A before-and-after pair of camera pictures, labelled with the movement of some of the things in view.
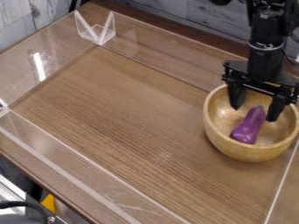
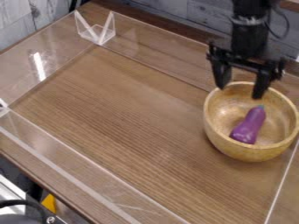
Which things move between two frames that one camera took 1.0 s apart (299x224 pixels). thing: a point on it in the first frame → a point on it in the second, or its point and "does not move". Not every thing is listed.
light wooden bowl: [221, 118] does not move
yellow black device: [50, 202] does not move
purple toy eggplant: [249, 126] does not move
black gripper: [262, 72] → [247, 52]
